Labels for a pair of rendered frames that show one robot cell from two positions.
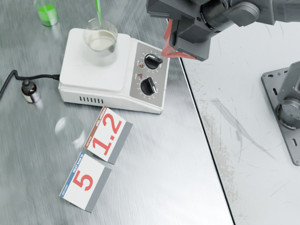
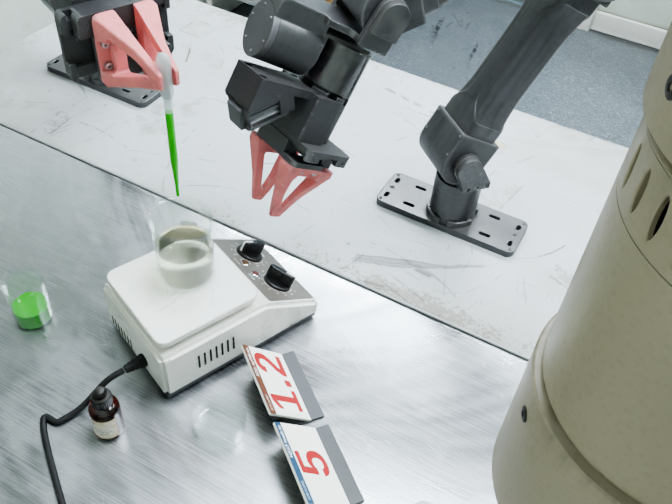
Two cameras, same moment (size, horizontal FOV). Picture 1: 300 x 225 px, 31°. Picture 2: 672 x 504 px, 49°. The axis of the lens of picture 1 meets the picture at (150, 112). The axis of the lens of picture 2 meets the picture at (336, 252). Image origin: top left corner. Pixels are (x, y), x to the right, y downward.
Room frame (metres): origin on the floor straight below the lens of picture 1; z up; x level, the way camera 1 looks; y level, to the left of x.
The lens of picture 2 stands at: (0.00, 0.37, 1.57)
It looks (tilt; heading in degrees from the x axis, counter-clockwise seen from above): 45 degrees down; 313
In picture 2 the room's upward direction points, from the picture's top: 5 degrees clockwise
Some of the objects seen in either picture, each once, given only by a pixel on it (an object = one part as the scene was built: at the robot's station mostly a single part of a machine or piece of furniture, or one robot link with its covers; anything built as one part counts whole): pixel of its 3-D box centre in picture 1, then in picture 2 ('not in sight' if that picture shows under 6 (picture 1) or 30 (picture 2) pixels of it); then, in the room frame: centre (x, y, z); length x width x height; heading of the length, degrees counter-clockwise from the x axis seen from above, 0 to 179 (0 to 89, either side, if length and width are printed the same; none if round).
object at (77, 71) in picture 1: (96, 59); (182, 285); (0.46, 0.11, 0.98); 0.12 x 0.12 x 0.01; 85
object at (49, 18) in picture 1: (47, 10); (28, 299); (0.60, 0.22, 0.93); 0.04 x 0.04 x 0.06
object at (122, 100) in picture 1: (110, 71); (205, 302); (0.46, 0.08, 0.94); 0.22 x 0.13 x 0.08; 85
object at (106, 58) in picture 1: (101, 46); (185, 248); (0.47, 0.09, 1.03); 0.07 x 0.06 x 0.08; 176
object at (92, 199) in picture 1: (86, 182); (318, 461); (0.24, 0.11, 0.92); 0.09 x 0.06 x 0.04; 160
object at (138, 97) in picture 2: not in sight; (103, 57); (0.97, -0.10, 0.94); 0.20 x 0.07 x 0.08; 18
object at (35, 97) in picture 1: (29, 89); (104, 409); (0.42, 0.24, 0.93); 0.03 x 0.03 x 0.07
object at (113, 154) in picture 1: (109, 135); (282, 381); (0.34, 0.08, 0.92); 0.09 x 0.06 x 0.04; 160
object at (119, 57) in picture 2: not in sight; (148, 53); (0.51, 0.08, 1.23); 0.09 x 0.07 x 0.07; 175
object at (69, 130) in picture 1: (69, 131); (219, 422); (0.35, 0.15, 0.91); 0.06 x 0.06 x 0.02
